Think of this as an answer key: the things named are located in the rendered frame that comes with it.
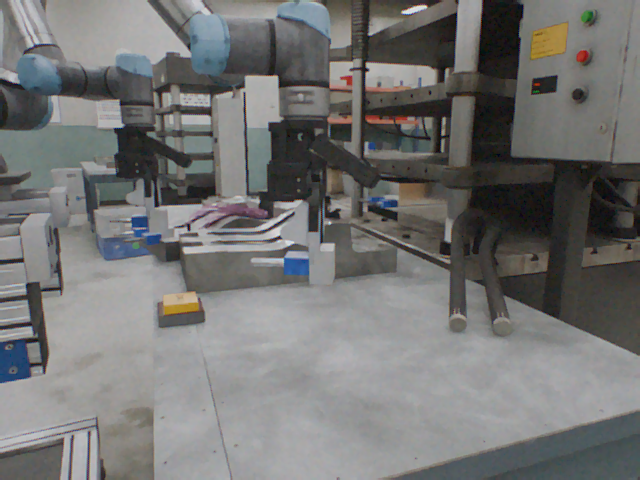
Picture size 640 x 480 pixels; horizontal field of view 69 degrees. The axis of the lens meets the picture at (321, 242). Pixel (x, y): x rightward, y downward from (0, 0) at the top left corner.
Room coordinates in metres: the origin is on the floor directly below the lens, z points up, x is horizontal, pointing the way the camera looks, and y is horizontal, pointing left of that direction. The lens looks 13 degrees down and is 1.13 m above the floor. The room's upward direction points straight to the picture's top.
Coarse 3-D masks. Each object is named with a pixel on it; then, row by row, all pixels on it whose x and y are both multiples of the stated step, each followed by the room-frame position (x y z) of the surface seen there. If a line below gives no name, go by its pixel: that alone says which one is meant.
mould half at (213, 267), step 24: (192, 240) 1.06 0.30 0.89; (216, 240) 1.06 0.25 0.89; (240, 240) 1.08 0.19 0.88; (336, 240) 1.05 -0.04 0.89; (360, 240) 1.19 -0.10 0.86; (192, 264) 0.94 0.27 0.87; (216, 264) 0.95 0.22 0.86; (240, 264) 0.97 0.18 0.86; (336, 264) 1.05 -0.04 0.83; (360, 264) 1.07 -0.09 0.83; (384, 264) 1.09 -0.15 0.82; (192, 288) 0.94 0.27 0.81; (216, 288) 0.95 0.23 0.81
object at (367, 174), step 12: (312, 144) 0.68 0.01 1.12; (324, 144) 0.68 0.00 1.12; (336, 144) 0.70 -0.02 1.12; (324, 156) 0.68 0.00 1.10; (336, 156) 0.68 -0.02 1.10; (348, 156) 0.68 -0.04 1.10; (348, 168) 0.68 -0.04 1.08; (360, 168) 0.67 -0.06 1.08; (372, 168) 0.68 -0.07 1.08; (360, 180) 0.67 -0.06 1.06; (372, 180) 0.67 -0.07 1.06
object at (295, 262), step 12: (288, 252) 0.72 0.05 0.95; (300, 252) 0.72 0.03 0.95; (324, 252) 0.68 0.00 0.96; (252, 264) 0.71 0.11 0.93; (264, 264) 0.70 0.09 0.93; (276, 264) 0.70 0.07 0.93; (288, 264) 0.68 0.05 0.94; (300, 264) 0.68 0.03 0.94; (324, 264) 0.68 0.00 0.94; (312, 276) 0.68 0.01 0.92; (324, 276) 0.68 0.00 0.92
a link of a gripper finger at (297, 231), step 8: (296, 208) 0.67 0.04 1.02; (304, 208) 0.67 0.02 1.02; (296, 216) 0.67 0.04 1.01; (304, 216) 0.67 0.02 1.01; (288, 224) 0.67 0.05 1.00; (296, 224) 0.67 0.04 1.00; (304, 224) 0.67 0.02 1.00; (280, 232) 0.67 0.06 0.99; (288, 232) 0.67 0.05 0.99; (296, 232) 0.67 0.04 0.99; (304, 232) 0.67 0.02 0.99; (312, 232) 0.65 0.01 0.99; (288, 240) 0.67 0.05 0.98; (296, 240) 0.66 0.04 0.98; (304, 240) 0.66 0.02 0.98; (312, 240) 0.66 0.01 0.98; (312, 248) 0.66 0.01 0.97; (312, 256) 0.66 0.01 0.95; (312, 264) 0.67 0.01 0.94
